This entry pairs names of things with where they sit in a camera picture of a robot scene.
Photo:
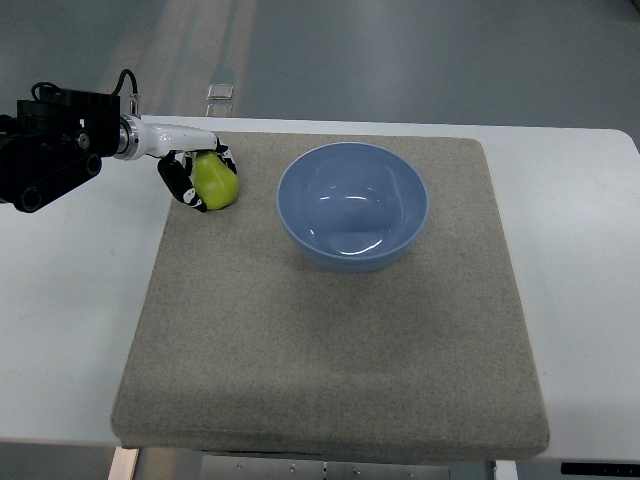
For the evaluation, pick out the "grey felt mat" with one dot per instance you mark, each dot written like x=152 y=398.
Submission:
x=245 y=346

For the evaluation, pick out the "green pear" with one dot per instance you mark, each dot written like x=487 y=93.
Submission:
x=215 y=183

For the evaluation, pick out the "blue ceramic bowl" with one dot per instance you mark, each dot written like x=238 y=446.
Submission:
x=352 y=207

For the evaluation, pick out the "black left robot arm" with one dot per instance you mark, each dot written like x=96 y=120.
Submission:
x=57 y=140

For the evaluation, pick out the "metal table frame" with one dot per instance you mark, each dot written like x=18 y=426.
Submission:
x=148 y=464

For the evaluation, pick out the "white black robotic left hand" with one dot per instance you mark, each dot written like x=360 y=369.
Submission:
x=175 y=147

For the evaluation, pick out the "small clear floor plate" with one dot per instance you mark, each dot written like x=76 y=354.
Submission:
x=220 y=92

